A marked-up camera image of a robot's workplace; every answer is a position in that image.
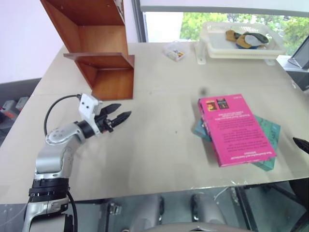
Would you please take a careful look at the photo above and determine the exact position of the yellow brown glove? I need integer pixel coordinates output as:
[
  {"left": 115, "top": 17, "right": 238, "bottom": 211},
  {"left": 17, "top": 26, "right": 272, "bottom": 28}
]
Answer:
[{"left": 225, "top": 29, "right": 247, "bottom": 49}]

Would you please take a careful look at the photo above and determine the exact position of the white plastic basket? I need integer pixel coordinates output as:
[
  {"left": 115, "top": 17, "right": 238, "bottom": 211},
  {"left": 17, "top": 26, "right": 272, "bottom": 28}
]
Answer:
[{"left": 195, "top": 21, "right": 286, "bottom": 66}]

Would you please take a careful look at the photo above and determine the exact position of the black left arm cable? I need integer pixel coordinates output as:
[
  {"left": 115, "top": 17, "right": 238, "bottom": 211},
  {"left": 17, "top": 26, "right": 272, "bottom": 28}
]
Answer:
[{"left": 43, "top": 94, "right": 82, "bottom": 136}]

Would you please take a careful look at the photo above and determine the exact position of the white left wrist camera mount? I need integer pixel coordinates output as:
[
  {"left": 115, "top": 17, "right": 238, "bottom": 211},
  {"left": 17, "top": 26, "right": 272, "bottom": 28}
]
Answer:
[{"left": 79, "top": 93, "right": 103, "bottom": 136}]

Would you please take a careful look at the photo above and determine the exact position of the wooden shelf unit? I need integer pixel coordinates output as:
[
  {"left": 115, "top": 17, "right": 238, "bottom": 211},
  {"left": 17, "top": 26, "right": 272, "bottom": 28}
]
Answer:
[{"left": 40, "top": 0, "right": 136, "bottom": 101}]

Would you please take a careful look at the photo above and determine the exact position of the white window blind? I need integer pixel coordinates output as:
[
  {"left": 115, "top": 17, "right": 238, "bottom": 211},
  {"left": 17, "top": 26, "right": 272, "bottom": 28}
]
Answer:
[{"left": 140, "top": 0, "right": 309, "bottom": 13}]

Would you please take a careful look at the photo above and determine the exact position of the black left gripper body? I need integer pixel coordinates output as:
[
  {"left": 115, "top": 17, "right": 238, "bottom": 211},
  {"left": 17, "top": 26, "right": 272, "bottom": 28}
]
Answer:
[{"left": 95, "top": 113, "right": 114, "bottom": 134}]

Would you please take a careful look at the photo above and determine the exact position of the dark grey bench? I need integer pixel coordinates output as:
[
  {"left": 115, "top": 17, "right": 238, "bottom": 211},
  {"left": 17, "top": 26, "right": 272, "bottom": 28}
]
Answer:
[{"left": 0, "top": 77, "right": 42, "bottom": 147}]

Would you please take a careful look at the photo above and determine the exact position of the grey orange battery pack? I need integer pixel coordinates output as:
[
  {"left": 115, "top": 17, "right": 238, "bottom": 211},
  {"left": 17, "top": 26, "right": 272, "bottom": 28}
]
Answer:
[{"left": 0, "top": 96, "right": 29, "bottom": 121}]

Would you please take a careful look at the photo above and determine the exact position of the grey window frame post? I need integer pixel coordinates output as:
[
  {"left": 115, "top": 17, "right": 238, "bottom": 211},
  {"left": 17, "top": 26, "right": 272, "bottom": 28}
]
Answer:
[{"left": 131, "top": 0, "right": 148, "bottom": 44}]

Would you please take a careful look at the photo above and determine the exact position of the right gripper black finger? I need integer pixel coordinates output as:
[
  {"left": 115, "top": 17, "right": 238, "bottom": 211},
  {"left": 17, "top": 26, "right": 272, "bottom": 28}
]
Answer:
[{"left": 292, "top": 136, "right": 309, "bottom": 155}]

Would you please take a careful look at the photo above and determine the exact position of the teal book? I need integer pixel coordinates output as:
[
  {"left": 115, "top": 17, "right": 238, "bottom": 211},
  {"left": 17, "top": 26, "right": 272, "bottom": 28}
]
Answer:
[{"left": 193, "top": 115, "right": 281, "bottom": 173}]

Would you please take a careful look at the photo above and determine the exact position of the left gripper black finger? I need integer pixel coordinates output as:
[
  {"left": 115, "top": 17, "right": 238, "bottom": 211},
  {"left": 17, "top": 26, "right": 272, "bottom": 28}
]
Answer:
[
  {"left": 99, "top": 103, "right": 122, "bottom": 116},
  {"left": 112, "top": 111, "right": 132, "bottom": 128}
]

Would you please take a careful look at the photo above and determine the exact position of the silver rounded robot leg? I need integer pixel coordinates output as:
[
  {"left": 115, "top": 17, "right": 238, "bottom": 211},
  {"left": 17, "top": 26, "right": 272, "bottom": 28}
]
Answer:
[
  {"left": 132, "top": 194, "right": 166, "bottom": 229},
  {"left": 191, "top": 193, "right": 228, "bottom": 226}
]

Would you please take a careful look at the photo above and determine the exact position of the pink book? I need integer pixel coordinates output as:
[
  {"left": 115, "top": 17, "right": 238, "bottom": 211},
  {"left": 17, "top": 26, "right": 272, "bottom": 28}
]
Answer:
[{"left": 198, "top": 94, "right": 278, "bottom": 168}]

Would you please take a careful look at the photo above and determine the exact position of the small clear plastic box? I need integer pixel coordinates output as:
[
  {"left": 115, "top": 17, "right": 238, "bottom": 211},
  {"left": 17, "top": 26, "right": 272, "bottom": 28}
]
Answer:
[{"left": 162, "top": 42, "right": 189, "bottom": 62}]

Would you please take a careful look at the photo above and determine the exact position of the black table leg frame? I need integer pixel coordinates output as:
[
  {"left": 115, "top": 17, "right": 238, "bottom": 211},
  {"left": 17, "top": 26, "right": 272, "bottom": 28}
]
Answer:
[{"left": 234, "top": 185, "right": 257, "bottom": 232}]

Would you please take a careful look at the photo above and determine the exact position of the black screen device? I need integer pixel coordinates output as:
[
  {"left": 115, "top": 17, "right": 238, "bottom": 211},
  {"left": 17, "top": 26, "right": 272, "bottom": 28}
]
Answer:
[{"left": 288, "top": 36, "right": 309, "bottom": 70}]

